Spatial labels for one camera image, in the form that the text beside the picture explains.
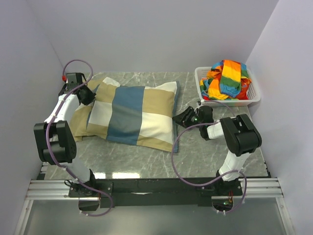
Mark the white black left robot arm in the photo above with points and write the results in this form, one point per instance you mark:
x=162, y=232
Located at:
x=54, y=139

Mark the blue beige white pillowcase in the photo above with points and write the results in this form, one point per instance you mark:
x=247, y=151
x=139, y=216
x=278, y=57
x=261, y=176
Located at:
x=137, y=115

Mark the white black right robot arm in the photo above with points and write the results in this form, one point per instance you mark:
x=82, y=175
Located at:
x=241, y=136

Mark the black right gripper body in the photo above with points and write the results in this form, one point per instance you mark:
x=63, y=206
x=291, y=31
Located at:
x=192, y=117

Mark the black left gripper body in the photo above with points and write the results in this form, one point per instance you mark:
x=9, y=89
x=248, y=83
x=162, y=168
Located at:
x=89, y=96

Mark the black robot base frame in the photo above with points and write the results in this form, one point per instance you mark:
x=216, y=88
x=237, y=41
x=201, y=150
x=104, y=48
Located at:
x=151, y=192

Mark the aluminium rail frame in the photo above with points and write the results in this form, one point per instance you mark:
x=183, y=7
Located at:
x=57, y=190

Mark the rainbow striped cloth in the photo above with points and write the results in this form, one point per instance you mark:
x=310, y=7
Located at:
x=226, y=80

